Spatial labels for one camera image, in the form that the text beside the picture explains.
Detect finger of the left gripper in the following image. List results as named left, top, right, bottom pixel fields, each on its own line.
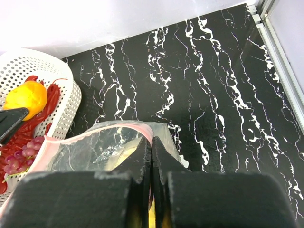
left=0, top=107, right=29, bottom=145

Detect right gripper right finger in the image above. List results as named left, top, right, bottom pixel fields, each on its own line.
left=152, top=137, right=298, bottom=228

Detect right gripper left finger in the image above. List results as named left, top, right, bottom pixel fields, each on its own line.
left=0, top=138, right=152, bottom=228

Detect red fake lobster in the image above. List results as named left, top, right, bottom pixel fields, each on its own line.
left=0, top=75, right=62, bottom=194

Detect fake orange fruit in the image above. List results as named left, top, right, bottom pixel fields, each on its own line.
left=3, top=81, right=48, bottom=121

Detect fake red grapes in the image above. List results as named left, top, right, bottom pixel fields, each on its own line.
left=3, top=136, right=44, bottom=175

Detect clear zip top bag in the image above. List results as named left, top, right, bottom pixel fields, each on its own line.
left=29, top=120, right=184, bottom=172

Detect white oval perforated basket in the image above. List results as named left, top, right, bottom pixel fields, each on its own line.
left=0, top=48, right=82, bottom=213

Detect black marble pattern mat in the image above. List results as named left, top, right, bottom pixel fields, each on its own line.
left=63, top=4, right=304, bottom=226

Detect right aluminium frame rail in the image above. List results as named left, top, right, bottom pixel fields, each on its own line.
left=247, top=0, right=304, bottom=130

